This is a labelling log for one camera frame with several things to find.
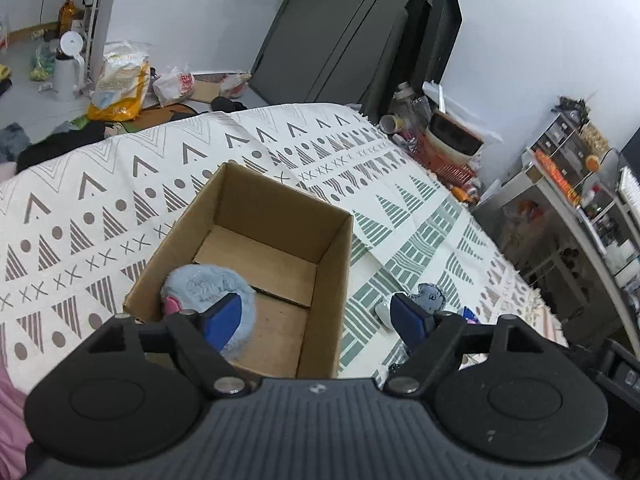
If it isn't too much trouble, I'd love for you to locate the fluffy grey-blue plush ball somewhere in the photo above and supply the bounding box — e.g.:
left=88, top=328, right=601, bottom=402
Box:
left=160, top=263, right=256, bottom=359

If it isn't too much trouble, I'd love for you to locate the patterned geometric blanket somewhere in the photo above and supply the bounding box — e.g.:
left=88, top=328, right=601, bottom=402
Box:
left=1, top=104, right=564, bottom=391

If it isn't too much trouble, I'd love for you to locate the black flat monitor panel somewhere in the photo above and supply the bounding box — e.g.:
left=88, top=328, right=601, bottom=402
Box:
left=360, top=0, right=463, bottom=122

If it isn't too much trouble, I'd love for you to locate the white keyboard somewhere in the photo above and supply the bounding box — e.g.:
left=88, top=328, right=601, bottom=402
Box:
left=617, top=166, right=640, bottom=223

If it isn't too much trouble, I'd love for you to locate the white soft pouch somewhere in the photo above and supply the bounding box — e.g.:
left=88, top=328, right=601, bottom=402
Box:
left=374, top=298, right=394, bottom=330

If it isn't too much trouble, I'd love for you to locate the blue planet tissue pack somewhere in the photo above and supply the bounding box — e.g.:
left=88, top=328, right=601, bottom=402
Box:
left=460, top=307, right=480, bottom=324

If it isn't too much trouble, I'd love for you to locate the grey drawer organizer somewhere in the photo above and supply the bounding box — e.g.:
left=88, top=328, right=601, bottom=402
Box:
left=530, top=113, right=590, bottom=172

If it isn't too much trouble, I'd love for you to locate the white electric kettle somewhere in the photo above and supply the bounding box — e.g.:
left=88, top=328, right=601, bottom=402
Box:
left=53, top=30, right=86, bottom=102

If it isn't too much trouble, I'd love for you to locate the white rice cooker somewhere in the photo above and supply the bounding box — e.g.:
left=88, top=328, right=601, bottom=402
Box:
left=426, top=110, right=484, bottom=166

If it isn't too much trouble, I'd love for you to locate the grey felt elephant toy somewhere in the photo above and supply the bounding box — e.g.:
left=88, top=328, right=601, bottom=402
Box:
left=409, top=283, right=446, bottom=314

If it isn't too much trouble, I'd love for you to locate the white desk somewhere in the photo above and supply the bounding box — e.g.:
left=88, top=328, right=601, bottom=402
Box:
left=473, top=162, right=639, bottom=354

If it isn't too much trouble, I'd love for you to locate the red plastic basket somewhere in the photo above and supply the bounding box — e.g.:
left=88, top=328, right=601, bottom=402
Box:
left=410, top=136, right=476, bottom=188

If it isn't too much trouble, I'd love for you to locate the brown cardboard box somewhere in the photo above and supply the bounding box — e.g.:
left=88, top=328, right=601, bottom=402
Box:
left=124, top=162, right=354, bottom=378

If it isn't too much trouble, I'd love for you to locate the white red plastic bag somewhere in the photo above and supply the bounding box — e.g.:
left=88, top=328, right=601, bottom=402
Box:
left=152, top=67, right=195, bottom=107

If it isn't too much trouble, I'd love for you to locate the yellow food bag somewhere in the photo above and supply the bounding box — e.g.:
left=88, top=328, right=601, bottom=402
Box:
left=87, top=40, right=151, bottom=122

